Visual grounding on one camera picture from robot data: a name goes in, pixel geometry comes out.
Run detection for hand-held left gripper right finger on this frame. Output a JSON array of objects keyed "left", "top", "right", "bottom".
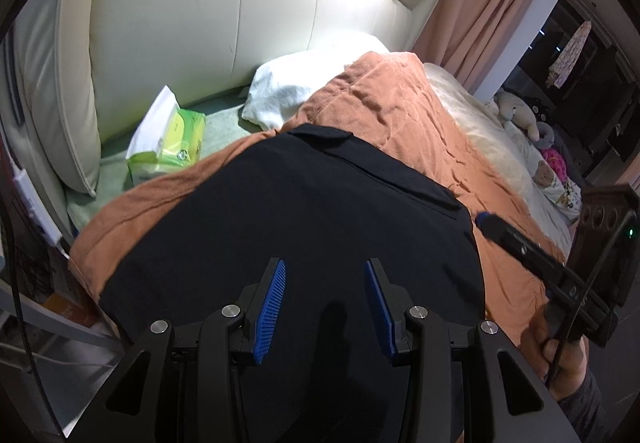
[{"left": 364, "top": 259, "right": 581, "bottom": 443}]

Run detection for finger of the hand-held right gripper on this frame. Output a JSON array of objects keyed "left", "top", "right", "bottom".
[{"left": 477, "top": 212, "right": 576, "bottom": 286}]

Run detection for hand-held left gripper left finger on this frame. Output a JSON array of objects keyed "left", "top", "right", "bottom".
[{"left": 70, "top": 257, "right": 287, "bottom": 443}]

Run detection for black pants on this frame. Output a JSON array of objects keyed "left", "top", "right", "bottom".
[{"left": 97, "top": 123, "right": 486, "bottom": 443}]

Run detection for person's right forearm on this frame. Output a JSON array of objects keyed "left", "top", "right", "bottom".
[{"left": 552, "top": 370, "right": 621, "bottom": 443}]

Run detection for person's right hand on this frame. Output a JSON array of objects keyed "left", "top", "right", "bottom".
[{"left": 520, "top": 305, "right": 588, "bottom": 399}]

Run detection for pink plush toy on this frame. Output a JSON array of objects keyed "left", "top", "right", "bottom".
[{"left": 542, "top": 148, "right": 568, "bottom": 184}]

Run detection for grey plush toy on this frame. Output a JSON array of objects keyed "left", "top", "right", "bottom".
[{"left": 527, "top": 120, "right": 557, "bottom": 146}]

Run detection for dark open wardrobe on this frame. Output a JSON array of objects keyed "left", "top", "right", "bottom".
[{"left": 500, "top": 0, "right": 640, "bottom": 188}]

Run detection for beige plush toy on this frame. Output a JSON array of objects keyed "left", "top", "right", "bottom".
[{"left": 492, "top": 90, "right": 538, "bottom": 134}]

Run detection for green bed sheet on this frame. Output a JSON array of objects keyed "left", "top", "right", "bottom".
[{"left": 65, "top": 93, "right": 261, "bottom": 231}]

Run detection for green tissue pack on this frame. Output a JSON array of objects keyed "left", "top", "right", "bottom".
[{"left": 125, "top": 85, "right": 207, "bottom": 186}]

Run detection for brown fleece blanket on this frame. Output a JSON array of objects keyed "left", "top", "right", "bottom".
[{"left": 70, "top": 50, "right": 571, "bottom": 359}]

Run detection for floral dress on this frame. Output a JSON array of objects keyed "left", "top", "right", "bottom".
[{"left": 547, "top": 20, "right": 593, "bottom": 88}]

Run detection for orange cardboard box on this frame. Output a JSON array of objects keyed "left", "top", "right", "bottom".
[{"left": 42, "top": 293, "right": 101, "bottom": 329}]

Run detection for white pillow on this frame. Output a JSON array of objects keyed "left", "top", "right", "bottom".
[{"left": 241, "top": 34, "right": 391, "bottom": 131}]

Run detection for white power strip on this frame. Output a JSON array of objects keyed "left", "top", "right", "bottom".
[{"left": 12, "top": 168, "right": 63, "bottom": 246}]

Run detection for cream leather headboard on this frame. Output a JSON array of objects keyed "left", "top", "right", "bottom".
[{"left": 12, "top": 0, "right": 443, "bottom": 196}]

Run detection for black cable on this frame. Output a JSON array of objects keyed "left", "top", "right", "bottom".
[
  {"left": 542, "top": 218, "right": 632, "bottom": 386},
  {"left": 0, "top": 38, "right": 66, "bottom": 439}
]

